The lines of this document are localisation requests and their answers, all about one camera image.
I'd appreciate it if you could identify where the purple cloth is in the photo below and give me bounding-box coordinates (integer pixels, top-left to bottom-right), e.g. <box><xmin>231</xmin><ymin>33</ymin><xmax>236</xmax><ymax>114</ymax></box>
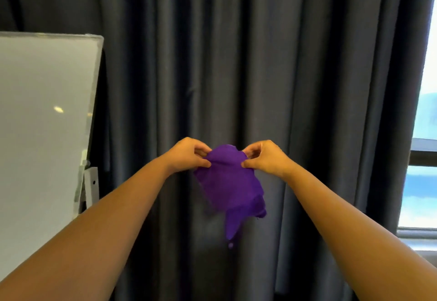
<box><xmin>193</xmin><ymin>144</ymin><xmax>267</xmax><ymax>249</ymax></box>

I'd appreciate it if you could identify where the person's right forearm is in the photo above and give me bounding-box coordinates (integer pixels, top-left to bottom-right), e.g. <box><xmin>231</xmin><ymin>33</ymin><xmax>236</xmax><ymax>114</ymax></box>
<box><xmin>283</xmin><ymin>164</ymin><xmax>437</xmax><ymax>301</ymax></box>

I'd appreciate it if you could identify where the person's left forearm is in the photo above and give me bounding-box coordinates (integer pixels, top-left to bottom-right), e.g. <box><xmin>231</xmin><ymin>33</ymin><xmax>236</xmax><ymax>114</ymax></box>
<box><xmin>0</xmin><ymin>157</ymin><xmax>173</xmax><ymax>301</ymax></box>

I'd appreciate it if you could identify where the white whiteboard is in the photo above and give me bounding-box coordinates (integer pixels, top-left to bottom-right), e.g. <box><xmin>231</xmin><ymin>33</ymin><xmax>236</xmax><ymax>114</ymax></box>
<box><xmin>0</xmin><ymin>31</ymin><xmax>104</xmax><ymax>281</ymax></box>

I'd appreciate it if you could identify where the person's left hand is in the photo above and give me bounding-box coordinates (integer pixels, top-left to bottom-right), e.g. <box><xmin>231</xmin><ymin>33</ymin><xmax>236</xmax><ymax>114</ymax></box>
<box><xmin>163</xmin><ymin>137</ymin><xmax>213</xmax><ymax>174</ymax></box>

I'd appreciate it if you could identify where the window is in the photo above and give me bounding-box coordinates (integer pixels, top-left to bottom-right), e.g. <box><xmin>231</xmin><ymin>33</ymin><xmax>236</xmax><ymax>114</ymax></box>
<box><xmin>397</xmin><ymin>0</ymin><xmax>437</xmax><ymax>267</ymax></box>

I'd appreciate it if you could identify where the dark grey curtain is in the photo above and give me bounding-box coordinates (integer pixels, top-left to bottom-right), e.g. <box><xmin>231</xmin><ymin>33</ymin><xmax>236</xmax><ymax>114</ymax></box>
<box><xmin>0</xmin><ymin>0</ymin><xmax>437</xmax><ymax>301</ymax></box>

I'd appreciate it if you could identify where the person's right hand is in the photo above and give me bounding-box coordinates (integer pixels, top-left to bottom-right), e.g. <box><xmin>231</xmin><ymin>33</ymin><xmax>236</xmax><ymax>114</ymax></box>
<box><xmin>241</xmin><ymin>140</ymin><xmax>295</xmax><ymax>179</ymax></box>

